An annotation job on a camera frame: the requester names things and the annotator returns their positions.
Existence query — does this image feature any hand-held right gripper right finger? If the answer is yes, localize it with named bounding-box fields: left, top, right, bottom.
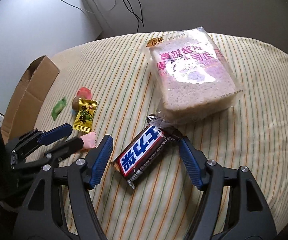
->
left=179, top=136, right=277, bottom=240

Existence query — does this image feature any green candy packet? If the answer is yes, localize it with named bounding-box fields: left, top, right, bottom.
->
left=52, top=97, right=67, bottom=118

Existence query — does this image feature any black cable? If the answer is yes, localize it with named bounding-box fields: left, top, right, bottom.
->
left=108, top=0, right=145, bottom=33

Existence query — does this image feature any brown chocolate bar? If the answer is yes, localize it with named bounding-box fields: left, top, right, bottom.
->
left=109, top=114, right=183, bottom=189

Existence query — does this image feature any yellow candy packet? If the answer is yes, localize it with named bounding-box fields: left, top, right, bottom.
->
left=72, top=98, right=98, bottom=132

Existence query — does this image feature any sliced bread bag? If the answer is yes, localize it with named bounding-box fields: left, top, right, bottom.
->
left=140, top=26, right=246, bottom=123

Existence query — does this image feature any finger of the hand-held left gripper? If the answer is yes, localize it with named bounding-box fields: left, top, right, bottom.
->
left=5, top=123, right=73, bottom=161
left=10, top=136, right=85, bottom=172

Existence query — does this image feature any cardboard box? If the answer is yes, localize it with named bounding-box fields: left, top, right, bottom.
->
left=0, top=55, right=61, bottom=138

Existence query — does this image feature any yellow striped blanket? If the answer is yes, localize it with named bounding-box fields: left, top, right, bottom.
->
left=34, top=31, right=288, bottom=240

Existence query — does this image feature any red and brown candy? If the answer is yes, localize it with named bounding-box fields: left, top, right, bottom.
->
left=76, top=86, right=93, bottom=99

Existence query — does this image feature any brown round candy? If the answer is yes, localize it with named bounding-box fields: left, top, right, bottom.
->
left=71, top=96, right=81, bottom=111

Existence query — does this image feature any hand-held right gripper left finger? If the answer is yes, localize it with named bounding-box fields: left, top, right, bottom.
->
left=13, top=134, right=114, bottom=240

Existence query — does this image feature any pink snack packet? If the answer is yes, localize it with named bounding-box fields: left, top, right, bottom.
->
left=80, top=131, right=97, bottom=151

